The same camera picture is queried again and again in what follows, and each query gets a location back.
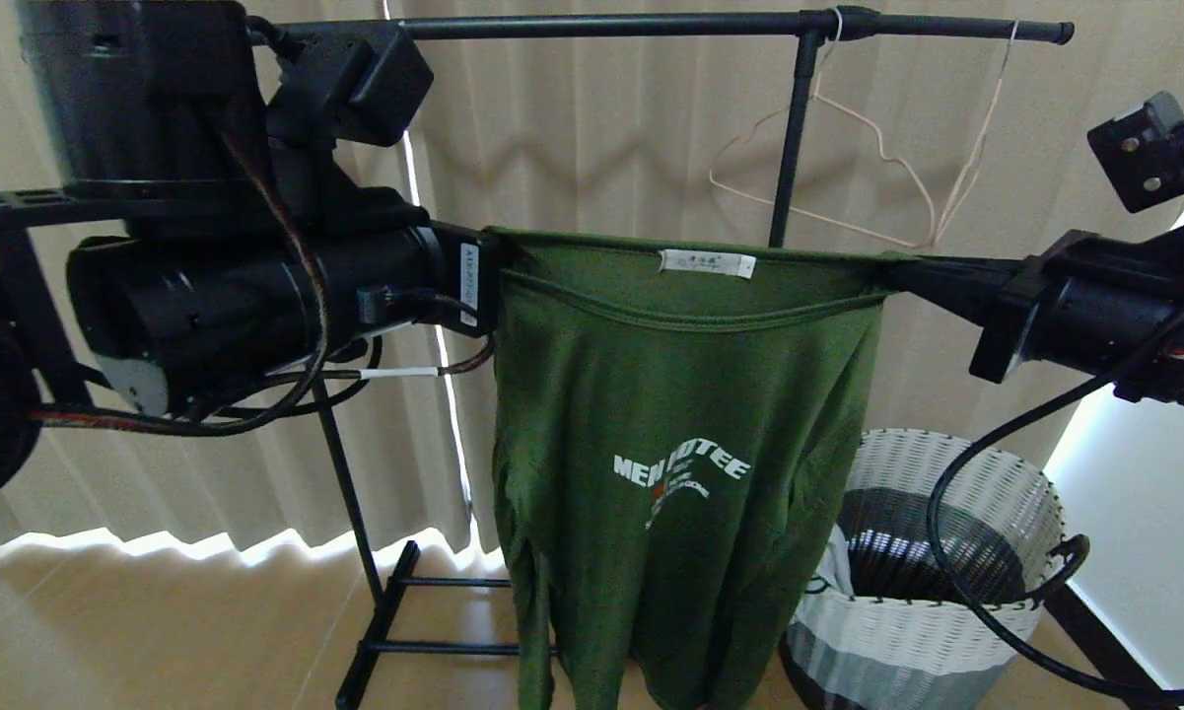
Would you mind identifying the beige curtain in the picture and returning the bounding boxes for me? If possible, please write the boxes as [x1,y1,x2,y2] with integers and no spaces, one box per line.
[0,0,1184,555]

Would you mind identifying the black clothes rack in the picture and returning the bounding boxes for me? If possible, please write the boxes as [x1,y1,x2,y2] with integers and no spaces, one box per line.
[246,5,1076,710]

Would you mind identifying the white laundry basket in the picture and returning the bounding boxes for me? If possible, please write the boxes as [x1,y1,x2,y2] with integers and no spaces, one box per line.
[779,427,1090,710]

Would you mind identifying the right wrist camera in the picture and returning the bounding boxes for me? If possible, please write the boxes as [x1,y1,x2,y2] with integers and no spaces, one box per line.
[1087,91,1184,252]

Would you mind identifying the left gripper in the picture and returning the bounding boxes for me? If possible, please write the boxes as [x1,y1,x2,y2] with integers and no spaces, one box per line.
[65,222,504,420]

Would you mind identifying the pink clothes hanger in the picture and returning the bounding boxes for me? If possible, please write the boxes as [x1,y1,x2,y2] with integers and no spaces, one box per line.
[932,20,1021,248]
[708,10,940,249]

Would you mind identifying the green printed shirt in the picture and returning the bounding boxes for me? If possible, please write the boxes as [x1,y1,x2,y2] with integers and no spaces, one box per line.
[488,225,918,710]

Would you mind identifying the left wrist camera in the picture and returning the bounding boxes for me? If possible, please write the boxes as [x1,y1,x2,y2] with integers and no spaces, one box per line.
[264,20,436,233]

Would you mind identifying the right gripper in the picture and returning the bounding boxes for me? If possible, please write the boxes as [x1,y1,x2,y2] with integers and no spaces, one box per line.
[968,229,1184,395]

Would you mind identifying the pale grey shorts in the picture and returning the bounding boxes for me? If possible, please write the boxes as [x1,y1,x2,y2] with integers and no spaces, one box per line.
[806,523,855,599]

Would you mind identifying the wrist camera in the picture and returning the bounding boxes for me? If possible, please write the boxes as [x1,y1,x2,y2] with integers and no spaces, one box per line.
[1087,91,1184,252]
[264,20,436,233]

